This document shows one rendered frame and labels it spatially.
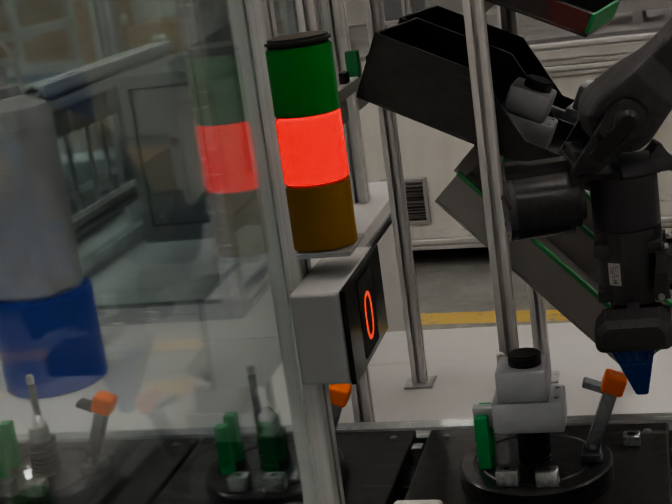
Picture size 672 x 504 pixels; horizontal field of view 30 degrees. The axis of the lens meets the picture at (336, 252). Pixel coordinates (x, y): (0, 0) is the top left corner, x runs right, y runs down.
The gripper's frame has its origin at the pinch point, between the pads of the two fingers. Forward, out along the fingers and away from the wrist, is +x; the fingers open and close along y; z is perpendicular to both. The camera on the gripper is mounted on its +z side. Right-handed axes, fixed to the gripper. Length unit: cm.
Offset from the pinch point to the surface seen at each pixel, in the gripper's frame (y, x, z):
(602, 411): -0.8, 4.7, -3.6
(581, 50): 397, 23, -24
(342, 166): -19.9, -23.7, -19.1
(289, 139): -21.4, -26.3, -22.3
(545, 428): -2.3, 5.4, -8.6
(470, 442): 8.3, 11.3, -17.5
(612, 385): -1.1, 2.1, -2.5
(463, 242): 402, 98, -81
